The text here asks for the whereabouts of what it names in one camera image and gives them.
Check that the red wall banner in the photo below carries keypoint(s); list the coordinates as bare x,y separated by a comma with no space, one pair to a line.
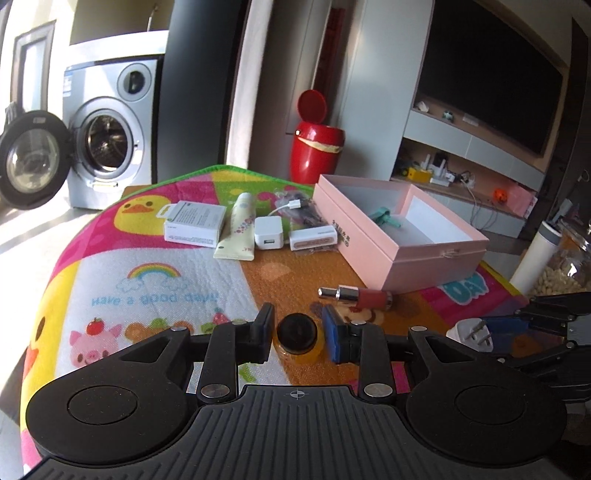
328,55

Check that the cream lotion tube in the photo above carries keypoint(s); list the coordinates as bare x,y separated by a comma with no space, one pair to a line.
236,230

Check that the red atomizer with silver cap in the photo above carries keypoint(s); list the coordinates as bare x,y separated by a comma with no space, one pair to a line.
364,297

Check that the white USB charger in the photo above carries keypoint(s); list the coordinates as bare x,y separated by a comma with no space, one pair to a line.
268,234

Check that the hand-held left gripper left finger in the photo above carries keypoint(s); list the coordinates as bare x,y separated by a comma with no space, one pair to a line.
265,325

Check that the colourful cartoon mat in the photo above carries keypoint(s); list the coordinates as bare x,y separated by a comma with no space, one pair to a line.
161,286

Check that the silver washing machine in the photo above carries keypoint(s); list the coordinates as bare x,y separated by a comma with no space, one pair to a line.
111,138

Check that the pink cardboard box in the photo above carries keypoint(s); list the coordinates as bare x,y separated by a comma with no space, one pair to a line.
415,258

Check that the white power strip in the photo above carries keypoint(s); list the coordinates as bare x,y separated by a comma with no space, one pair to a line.
441,181

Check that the grey TV cabinet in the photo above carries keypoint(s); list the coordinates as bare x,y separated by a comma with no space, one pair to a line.
443,138

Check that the small white carton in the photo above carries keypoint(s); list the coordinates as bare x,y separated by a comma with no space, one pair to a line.
194,221

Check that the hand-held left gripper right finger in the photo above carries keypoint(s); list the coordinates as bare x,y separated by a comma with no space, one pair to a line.
332,333

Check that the black television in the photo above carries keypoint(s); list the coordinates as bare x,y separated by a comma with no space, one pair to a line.
489,74

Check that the dark door panel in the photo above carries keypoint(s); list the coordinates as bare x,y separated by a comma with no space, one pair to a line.
198,92

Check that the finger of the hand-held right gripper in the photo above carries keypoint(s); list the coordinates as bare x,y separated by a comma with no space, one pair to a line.
547,318
549,369

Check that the white plug adapter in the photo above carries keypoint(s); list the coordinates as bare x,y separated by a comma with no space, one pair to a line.
468,337

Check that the teal plastic clip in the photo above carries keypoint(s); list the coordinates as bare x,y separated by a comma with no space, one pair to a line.
385,217

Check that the clear jar of nuts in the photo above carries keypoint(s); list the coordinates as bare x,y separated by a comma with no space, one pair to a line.
565,272

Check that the white door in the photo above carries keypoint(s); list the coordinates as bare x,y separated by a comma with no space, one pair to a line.
32,64

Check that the small yellow bottle black cap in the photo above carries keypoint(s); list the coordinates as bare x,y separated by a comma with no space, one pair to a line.
295,337

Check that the pink box on shelf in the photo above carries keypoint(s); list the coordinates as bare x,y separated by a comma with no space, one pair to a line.
521,198

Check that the white thermos bottle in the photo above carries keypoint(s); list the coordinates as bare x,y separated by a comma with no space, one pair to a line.
533,258

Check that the orange pumpkin toy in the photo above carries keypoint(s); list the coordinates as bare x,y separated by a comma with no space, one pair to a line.
501,195

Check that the yellow toy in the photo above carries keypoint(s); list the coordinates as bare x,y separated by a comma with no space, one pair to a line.
415,175

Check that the red trash bin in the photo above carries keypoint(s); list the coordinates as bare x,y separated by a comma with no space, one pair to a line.
314,152

